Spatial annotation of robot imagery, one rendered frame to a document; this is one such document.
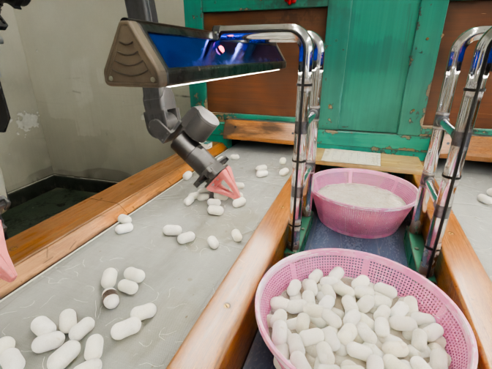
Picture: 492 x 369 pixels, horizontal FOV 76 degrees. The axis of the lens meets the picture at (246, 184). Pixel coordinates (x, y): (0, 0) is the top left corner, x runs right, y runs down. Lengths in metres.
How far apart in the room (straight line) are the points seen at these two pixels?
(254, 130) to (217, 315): 0.79
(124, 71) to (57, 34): 2.42
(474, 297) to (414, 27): 0.78
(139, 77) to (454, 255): 0.55
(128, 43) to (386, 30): 0.85
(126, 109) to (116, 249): 1.94
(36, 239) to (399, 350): 0.61
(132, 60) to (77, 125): 2.46
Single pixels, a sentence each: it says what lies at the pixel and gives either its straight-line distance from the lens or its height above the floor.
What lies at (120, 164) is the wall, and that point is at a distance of 2.69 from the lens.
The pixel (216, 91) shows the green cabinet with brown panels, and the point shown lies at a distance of 1.23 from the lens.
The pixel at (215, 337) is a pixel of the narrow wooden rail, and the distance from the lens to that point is 0.42.
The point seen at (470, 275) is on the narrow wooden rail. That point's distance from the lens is 0.60.
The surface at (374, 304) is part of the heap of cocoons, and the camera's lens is 0.53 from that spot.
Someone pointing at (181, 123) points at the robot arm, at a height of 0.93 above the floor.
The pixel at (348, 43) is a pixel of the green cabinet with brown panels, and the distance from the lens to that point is 1.11.
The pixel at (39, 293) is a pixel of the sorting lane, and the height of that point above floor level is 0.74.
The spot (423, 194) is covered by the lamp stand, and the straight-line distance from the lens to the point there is 0.74.
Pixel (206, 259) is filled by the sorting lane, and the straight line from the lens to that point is 0.58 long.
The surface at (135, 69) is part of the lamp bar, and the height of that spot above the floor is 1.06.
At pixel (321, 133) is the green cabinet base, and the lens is 1.13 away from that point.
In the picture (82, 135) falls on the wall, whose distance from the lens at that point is 2.84.
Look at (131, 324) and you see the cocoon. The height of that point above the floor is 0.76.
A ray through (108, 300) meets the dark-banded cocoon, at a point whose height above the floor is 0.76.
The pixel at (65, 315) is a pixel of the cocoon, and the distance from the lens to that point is 0.50.
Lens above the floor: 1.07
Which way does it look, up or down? 22 degrees down
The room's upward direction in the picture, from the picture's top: straight up
